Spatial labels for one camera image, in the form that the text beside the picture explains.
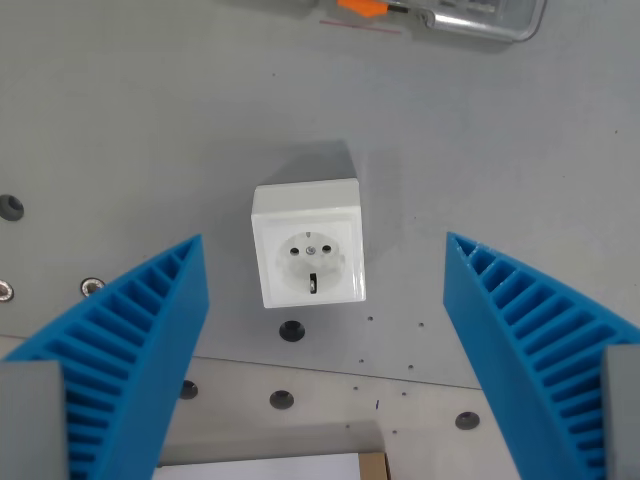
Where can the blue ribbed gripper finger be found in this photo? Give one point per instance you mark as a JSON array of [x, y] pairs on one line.
[[530, 350], [125, 350]]

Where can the silver table screw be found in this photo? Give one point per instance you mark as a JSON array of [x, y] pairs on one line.
[[92, 286], [5, 290]]

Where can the white paper sheet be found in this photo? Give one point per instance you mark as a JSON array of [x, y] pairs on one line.
[[260, 467]]

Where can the brown cardboard piece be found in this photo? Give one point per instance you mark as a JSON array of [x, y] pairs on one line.
[[374, 466]]

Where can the clear plastic case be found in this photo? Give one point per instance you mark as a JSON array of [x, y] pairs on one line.
[[475, 17]]

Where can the orange plastic part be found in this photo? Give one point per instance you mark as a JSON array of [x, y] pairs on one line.
[[363, 6]]

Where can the white wall socket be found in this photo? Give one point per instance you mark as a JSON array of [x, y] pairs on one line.
[[308, 245]]

